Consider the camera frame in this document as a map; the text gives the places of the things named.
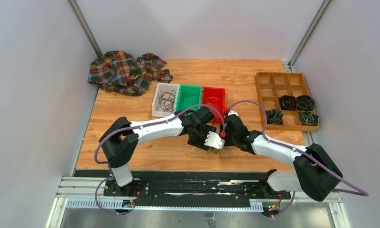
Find yellow thin cable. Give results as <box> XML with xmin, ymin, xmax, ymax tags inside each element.
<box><xmin>204</xmin><ymin>96</ymin><xmax>218</xmax><ymax>109</ymax></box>

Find dark purple thin cable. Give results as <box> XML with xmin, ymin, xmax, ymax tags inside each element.
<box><xmin>181</xmin><ymin>89</ymin><xmax>200</xmax><ymax>106</ymax></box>

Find brown thin cable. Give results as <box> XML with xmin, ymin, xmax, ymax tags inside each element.
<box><xmin>157</xmin><ymin>95</ymin><xmax>177</xmax><ymax>113</ymax></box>
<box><xmin>158</xmin><ymin>90</ymin><xmax>178</xmax><ymax>109</ymax></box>

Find cable ball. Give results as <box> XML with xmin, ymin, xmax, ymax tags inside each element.
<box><xmin>207</xmin><ymin>147</ymin><xmax>222</xmax><ymax>155</ymax></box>

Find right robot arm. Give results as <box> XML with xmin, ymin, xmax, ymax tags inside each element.
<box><xmin>224</xmin><ymin>114</ymin><xmax>342</xmax><ymax>201</ymax></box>

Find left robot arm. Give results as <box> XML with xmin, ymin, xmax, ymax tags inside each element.
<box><xmin>96</xmin><ymin>106</ymin><xmax>216</xmax><ymax>196</ymax></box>

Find green plastic bin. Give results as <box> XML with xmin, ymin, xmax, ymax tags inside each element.
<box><xmin>175</xmin><ymin>84</ymin><xmax>202</xmax><ymax>112</ymax></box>

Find red plastic bin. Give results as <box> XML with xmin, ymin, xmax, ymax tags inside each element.
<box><xmin>201</xmin><ymin>86</ymin><xmax>226</xmax><ymax>117</ymax></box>

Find white plastic bin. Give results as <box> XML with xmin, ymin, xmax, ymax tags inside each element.
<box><xmin>152</xmin><ymin>83</ymin><xmax>180</xmax><ymax>117</ymax></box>

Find wooden compartment tray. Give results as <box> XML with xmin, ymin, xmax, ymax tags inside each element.
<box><xmin>255</xmin><ymin>72</ymin><xmax>320</xmax><ymax>132</ymax></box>

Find plaid flannel shirt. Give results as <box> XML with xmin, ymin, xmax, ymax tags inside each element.
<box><xmin>87</xmin><ymin>51</ymin><xmax>173</xmax><ymax>96</ymax></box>

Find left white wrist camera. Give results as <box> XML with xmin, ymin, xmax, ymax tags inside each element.
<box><xmin>204</xmin><ymin>131</ymin><xmax>225</xmax><ymax>150</ymax></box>

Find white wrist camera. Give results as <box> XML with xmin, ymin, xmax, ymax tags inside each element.
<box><xmin>223</xmin><ymin>108</ymin><xmax>239</xmax><ymax>117</ymax></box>
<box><xmin>204</xmin><ymin>131</ymin><xmax>225</xmax><ymax>150</ymax></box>

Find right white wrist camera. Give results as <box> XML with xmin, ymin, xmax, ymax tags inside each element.
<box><xmin>223</xmin><ymin>108</ymin><xmax>239</xmax><ymax>117</ymax></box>

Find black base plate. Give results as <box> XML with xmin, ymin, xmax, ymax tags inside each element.
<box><xmin>75</xmin><ymin>170</ymin><xmax>292</xmax><ymax>209</ymax></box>

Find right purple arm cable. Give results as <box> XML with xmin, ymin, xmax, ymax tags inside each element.
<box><xmin>224</xmin><ymin>99</ymin><xmax>369</xmax><ymax>219</ymax></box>

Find aluminium frame rail front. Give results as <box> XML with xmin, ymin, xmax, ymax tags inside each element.
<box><xmin>46</xmin><ymin>170</ymin><xmax>351</xmax><ymax>228</ymax></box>

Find right aluminium corner post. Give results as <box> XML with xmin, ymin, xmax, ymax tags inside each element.
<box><xmin>287</xmin><ymin>0</ymin><xmax>333</xmax><ymax>72</ymax></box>

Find aluminium corner post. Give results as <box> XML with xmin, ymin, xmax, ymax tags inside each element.
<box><xmin>67</xmin><ymin>0</ymin><xmax>102</xmax><ymax>57</ymax></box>
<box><xmin>287</xmin><ymin>0</ymin><xmax>333</xmax><ymax>72</ymax></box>

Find left aluminium corner post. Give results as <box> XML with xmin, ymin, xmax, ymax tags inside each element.
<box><xmin>67</xmin><ymin>0</ymin><xmax>102</xmax><ymax>57</ymax></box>

